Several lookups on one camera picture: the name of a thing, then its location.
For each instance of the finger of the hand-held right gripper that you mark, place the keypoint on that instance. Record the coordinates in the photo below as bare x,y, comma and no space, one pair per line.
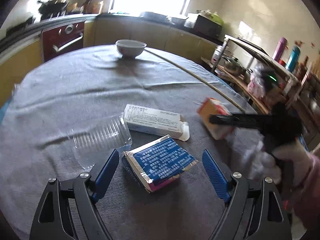
235,120

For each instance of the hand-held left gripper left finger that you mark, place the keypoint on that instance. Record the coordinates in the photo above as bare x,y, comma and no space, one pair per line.
106,175

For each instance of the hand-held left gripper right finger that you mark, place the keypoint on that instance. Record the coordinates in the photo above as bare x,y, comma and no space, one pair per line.
216,177

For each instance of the orange and white carton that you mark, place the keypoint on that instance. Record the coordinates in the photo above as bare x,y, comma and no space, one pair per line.
212,105

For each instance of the blue foil carton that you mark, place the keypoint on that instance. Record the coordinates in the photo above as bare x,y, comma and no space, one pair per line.
162,158

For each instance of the white medicine box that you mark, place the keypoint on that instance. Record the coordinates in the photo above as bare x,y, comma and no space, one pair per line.
150,118

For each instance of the person's right forearm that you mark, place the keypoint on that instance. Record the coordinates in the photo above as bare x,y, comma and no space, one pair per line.
307,190

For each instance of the person's right hand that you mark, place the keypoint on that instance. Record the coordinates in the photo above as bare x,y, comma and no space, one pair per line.
295,155

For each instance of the clear plastic container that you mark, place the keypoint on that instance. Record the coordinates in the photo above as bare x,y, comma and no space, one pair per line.
100,135

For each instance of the white and pink plastic bag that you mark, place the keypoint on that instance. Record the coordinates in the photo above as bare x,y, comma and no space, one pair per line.
255,85

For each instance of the steel pot with lid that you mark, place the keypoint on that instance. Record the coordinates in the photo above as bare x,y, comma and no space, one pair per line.
235,66

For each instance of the long wooden stick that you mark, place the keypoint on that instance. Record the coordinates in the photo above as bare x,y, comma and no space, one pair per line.
190,75

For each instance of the blue thermos bottle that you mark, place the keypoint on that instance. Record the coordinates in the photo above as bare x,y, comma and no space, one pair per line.
293,58

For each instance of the metal storage rack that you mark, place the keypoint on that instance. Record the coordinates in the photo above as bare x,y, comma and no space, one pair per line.
252,47

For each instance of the purple thermos bottle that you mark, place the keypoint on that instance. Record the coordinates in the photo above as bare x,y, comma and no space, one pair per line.
279,48

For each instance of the grey tablecloth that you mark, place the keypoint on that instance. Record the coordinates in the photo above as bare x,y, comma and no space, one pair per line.
75,92

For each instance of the microwave oven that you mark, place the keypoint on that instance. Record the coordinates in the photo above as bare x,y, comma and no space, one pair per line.
207,27

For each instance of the green plastic lid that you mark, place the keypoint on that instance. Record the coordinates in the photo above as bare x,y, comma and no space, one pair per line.
216,17

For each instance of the metal basin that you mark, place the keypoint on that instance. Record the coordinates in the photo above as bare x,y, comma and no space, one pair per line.
177,20
152,16

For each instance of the white ceramic bowl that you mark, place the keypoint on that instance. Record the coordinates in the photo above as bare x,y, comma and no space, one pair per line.
130,47

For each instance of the dark red oven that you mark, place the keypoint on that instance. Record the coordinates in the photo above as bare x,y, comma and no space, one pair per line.
62,41

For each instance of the black kitchen countertop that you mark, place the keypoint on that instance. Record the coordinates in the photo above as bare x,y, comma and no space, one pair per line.
25,31

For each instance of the knife block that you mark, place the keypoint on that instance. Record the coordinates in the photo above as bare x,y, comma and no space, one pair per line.
88,5

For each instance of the gas stove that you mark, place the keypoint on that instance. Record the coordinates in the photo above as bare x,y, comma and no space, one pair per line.
21,25

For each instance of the black wok with lid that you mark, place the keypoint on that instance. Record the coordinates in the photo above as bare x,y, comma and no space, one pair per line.
52,5

